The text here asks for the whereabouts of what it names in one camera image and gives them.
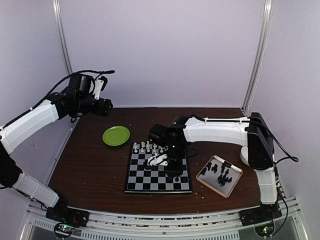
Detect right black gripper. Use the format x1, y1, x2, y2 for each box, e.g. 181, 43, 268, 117
163, 143, 185, 179

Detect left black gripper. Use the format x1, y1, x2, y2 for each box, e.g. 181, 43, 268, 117
76, 94, 113, 117

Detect black white chess board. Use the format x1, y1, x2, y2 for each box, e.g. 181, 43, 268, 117
124, 142, 193, 194

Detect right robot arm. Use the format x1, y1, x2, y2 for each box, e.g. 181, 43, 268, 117
146, 112, 278, 221

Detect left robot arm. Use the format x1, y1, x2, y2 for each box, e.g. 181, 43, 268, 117
0, 92, 113, 222

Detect green plate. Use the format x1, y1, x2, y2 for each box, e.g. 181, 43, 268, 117
102, 126, 131, 147

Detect wooden metal tray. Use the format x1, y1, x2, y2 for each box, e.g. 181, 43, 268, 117
196, 155, 243, 198

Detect white rook piece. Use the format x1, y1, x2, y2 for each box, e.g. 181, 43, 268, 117
133, 142, 138, 153

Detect white bowl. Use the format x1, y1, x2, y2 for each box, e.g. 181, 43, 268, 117
240, 146, 250, 166

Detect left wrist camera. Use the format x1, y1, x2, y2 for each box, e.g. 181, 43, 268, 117
93, 75, 108, 100

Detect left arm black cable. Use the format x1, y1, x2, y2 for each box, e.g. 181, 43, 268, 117
0, 69, 116, 131

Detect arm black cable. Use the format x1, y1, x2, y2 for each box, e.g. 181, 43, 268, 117
249, 117, 300, 226
0, 69, 116, 131

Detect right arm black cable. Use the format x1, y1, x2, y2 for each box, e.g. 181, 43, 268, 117
249, 117, 300, 226

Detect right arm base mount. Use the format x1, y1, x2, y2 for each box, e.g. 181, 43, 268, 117
239, 207, 283, 227

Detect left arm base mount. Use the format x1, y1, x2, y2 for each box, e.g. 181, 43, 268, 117
45, 207, 90, 228

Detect left aluminium frame post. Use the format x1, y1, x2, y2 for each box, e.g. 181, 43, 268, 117
52, 0, 73, 74

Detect aluminium frame post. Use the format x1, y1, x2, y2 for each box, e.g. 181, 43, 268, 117
241, 0, 274, 115
52, 0, 73, 74

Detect front aluminium rail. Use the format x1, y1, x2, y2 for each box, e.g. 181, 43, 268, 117
19, 196, 308, 240

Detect right aluminium frame post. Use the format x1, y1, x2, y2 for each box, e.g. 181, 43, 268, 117
241, 0, 274, 115

